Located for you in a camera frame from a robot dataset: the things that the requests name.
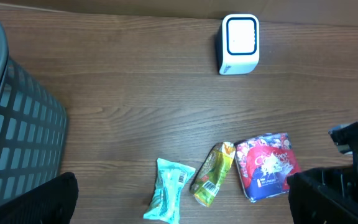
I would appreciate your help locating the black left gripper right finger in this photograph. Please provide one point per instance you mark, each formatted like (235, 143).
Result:
(308, 207)

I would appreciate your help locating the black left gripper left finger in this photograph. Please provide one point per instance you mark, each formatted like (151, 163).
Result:
(50, 203)

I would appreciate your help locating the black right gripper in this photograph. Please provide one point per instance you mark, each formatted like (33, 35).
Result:
(338, 184)

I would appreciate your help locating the red purple tissue pack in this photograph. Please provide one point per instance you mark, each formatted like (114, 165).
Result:
(264, 163)

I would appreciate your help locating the green juice carton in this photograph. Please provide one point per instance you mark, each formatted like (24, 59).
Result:
(213, 172)

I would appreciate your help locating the teal snack packet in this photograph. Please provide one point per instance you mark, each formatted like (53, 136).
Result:
(171, 179)

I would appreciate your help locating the white barcode scanner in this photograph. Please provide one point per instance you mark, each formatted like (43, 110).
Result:
(237, 44)

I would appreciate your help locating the grey plastic lattice basket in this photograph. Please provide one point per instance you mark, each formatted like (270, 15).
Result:
(33, 129)

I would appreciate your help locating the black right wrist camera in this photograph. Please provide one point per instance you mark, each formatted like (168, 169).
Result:
(357, 146)

